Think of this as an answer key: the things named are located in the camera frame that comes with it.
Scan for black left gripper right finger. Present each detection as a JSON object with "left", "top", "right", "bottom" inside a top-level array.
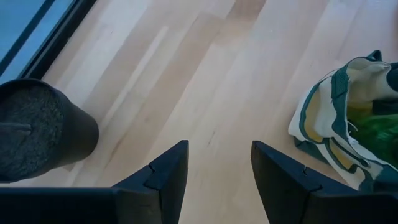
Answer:
[{"left": 251, "top": 140, "right": 398, "bottom": 224}]

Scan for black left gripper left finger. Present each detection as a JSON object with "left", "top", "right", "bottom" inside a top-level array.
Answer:
[{"left": 0, "top": 139, "right": 190, "bottom": 224}]

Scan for beige green gardening bag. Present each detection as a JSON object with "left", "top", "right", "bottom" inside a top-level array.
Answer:
[{"left": 288, "top": 49, "right": 398, "bottom": 194}]

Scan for green potted plant black pot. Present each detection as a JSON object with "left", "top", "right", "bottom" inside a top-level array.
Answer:
[{"left": 0, "top": 78, "right": 100, "bottom": 183}]

